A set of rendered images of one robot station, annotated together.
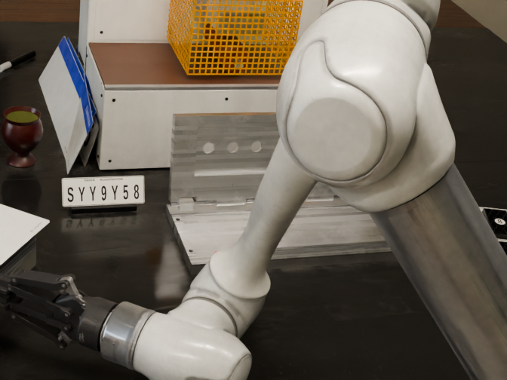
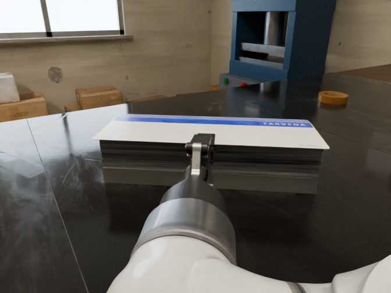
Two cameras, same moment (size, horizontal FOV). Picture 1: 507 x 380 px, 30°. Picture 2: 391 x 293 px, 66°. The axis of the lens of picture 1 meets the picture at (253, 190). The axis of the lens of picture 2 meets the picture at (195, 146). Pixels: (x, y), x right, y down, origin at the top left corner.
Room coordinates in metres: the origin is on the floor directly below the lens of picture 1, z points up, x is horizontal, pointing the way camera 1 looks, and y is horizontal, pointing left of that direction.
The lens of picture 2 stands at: (1.04, -0.06, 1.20)
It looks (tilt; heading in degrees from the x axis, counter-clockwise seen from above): 24 degrees down; 80
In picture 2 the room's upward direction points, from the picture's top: straight up
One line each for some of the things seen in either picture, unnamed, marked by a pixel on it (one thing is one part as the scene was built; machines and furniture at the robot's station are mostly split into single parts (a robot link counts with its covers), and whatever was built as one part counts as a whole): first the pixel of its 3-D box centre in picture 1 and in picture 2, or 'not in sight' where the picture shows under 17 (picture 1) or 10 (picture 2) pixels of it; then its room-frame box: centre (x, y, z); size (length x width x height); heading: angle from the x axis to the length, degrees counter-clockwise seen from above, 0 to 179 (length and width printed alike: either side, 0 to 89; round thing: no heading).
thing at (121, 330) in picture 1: (127, 334); (186, 251); (1.07, 0.15, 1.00); 0.09 x 0.06 x 0.09; 164
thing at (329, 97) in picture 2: not in sight; (332, 97); (1.75, 0.94, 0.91); 0.10 x 0.10 x 0.02
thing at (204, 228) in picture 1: (287, 228); not in sight; (1.56, -0.08, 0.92); 0.44 x 0.21 x 0.04; 112
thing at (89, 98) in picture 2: not in sight; (98, 97); (0.61, 3.08, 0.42); 0.41 x 0.36 x 0.15; 22
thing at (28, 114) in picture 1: (22, 138); not in sight; (1.69, 0.49, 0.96); 0.09 x 0.09 x 0.11
